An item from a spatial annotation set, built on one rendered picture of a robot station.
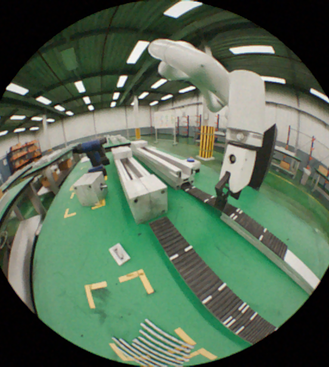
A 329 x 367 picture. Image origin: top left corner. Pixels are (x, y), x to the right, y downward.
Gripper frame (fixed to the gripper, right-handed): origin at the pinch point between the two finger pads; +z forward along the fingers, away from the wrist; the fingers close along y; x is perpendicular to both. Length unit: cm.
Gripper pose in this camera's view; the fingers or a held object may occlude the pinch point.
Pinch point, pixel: (228, 199)
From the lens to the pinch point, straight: 32.7
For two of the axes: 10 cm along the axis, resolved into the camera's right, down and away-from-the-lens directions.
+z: 0.3, 8.7, 5.0
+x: -4.8, -4.3, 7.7
